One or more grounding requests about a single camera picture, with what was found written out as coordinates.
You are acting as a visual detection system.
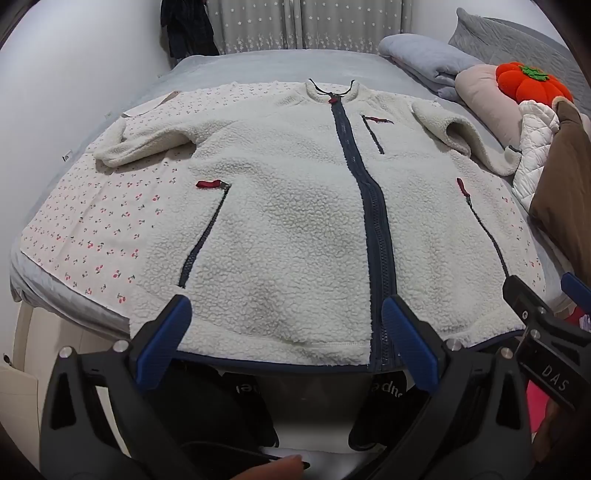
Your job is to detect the grey star print curtain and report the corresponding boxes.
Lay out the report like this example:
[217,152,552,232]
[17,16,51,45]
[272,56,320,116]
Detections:
[203,0,414,55]

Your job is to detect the white quilted jacket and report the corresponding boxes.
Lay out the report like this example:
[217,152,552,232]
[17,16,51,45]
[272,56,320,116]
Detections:
[512,99,562,214]

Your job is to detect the black slipper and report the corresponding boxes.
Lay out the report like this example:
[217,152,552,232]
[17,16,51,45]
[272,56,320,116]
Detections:
[348,373,419,450]
[217,369,280,448]

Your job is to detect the orange pumpkin plush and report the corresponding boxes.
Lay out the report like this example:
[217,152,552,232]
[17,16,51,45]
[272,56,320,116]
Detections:
[496,61,574,106]

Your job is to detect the pink cloth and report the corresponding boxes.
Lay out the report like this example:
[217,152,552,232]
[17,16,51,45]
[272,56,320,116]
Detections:
[526,382,556,433]

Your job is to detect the grey folded blanket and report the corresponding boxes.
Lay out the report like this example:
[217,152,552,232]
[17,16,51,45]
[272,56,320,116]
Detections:
[378,33,476,102]

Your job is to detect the bed with grey sheet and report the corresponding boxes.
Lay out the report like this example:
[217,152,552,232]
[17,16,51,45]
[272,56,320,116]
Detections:
[9,48,566,333]

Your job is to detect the pink pillow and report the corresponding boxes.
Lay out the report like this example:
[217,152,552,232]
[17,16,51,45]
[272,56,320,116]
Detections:
[455,64,525,151]

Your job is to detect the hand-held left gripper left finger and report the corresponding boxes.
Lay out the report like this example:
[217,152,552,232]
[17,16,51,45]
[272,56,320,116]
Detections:
[39,294,204,480]

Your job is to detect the grey quilted pillow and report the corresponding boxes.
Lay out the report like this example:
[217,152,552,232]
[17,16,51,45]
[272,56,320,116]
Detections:
[448,7,588,95]

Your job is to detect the white bed frame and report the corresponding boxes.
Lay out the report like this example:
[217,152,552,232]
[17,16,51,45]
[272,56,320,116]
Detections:
[0,302,41,462]

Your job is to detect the white fleece zip jacket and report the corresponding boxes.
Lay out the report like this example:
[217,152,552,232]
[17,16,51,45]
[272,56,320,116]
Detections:
[95,78,532,376]

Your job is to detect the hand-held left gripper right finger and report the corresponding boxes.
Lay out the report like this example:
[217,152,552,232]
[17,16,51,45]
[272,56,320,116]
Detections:
[355,295,539,480]

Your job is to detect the person's left hand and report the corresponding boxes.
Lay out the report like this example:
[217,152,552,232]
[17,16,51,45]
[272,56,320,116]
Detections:
[239,455,311,480]

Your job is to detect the dark hanging clothes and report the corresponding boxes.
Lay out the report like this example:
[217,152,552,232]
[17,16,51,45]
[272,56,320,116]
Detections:
[159,0,220,60]

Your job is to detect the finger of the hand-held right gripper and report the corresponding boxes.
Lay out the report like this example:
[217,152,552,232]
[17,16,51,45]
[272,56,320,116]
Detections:
[502,274,552,329]
[560,271,591,308]

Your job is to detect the cherry print bed cover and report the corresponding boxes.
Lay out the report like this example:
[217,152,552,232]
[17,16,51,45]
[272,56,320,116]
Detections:
[18,80,548,319]

